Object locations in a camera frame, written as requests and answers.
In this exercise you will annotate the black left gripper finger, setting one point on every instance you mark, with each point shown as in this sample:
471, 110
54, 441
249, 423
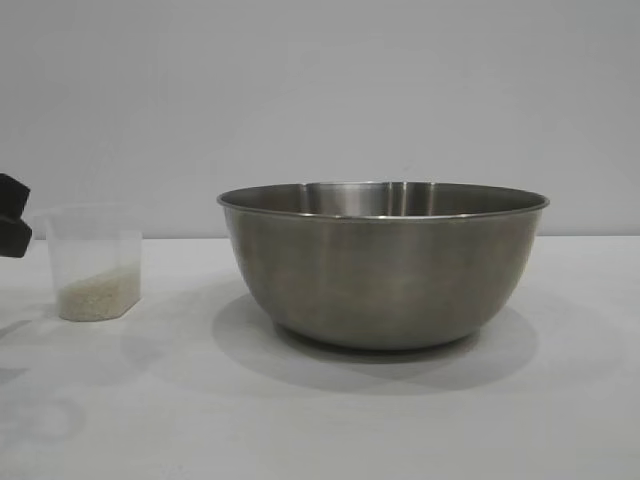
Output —
12, 240
11, 197

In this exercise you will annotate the clear plastic measuring cup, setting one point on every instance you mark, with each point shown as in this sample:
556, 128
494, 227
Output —
95, 235

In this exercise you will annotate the white rice grains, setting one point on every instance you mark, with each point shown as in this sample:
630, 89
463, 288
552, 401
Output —
95, 297

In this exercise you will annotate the stainless steel mixing bowl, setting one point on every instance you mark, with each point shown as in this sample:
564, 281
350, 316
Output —
385, 270

